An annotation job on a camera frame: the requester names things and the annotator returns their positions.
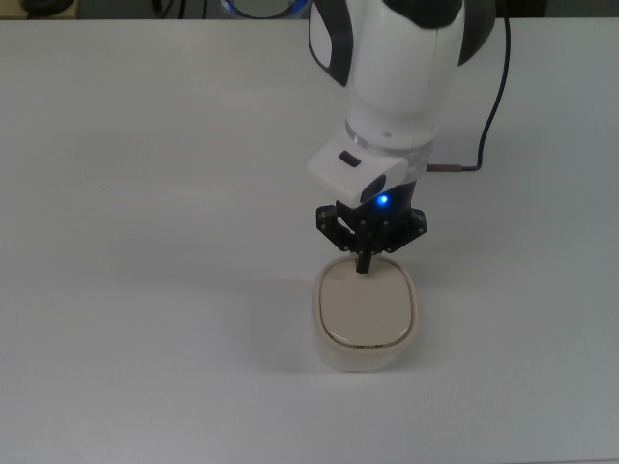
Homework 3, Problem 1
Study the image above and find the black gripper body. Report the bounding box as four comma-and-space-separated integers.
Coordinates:
336, 181, 420, 233

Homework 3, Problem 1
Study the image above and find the beige trash can lid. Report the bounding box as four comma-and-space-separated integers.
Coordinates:
319, 263, 410, 346

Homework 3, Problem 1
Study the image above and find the small beige trash can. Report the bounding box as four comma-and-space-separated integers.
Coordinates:
312, 255, 416, 374

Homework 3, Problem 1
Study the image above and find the black object on desk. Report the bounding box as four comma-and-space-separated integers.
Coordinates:
18, 0, 74, 15

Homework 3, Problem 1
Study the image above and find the wooden desk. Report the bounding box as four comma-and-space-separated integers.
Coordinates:
0, 0, 79, 21

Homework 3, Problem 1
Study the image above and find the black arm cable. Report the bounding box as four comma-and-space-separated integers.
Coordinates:
427, 0, 512, 174

